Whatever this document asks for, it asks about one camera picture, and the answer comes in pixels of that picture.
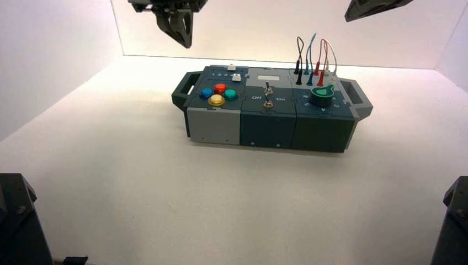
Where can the yellow round push button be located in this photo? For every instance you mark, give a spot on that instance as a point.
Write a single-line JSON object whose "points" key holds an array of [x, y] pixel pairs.
{"points": [[216, 100]]}

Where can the small black bracket piece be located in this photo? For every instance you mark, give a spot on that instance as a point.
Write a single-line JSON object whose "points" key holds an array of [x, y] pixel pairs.
{"points": [[76, 261]]}

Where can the white slider knob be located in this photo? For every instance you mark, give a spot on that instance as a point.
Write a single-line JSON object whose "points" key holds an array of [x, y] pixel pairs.
{"points": [[236, 77]]}

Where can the green rotary pointer knob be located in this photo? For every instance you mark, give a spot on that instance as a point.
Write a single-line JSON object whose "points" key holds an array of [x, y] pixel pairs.
{"points": [[321, 96]]}

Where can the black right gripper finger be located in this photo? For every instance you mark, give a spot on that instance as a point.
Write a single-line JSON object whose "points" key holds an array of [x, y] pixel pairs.
{"points": [[369, 10]]}

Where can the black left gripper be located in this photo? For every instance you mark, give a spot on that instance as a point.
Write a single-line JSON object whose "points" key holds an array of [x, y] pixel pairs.
{"points": [[146, 4]]}

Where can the green round push button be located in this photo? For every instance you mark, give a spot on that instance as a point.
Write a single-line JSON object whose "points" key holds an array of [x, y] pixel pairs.
{"points": [[230, 95]]}

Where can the red round push button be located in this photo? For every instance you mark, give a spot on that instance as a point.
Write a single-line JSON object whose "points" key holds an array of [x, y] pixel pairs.
{"points": [[220, 88]]}

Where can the blue round push button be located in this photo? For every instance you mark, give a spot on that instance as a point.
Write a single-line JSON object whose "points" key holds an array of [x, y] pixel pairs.
{"points": [[206, 93]]}

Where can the dark teal control panel box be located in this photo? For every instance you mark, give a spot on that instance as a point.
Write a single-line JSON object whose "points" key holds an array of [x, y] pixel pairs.
{"points": [[267, 124]]}

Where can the small grey display screen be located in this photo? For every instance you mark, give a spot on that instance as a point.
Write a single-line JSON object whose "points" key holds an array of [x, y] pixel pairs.
{"points": [[268, 78]]}

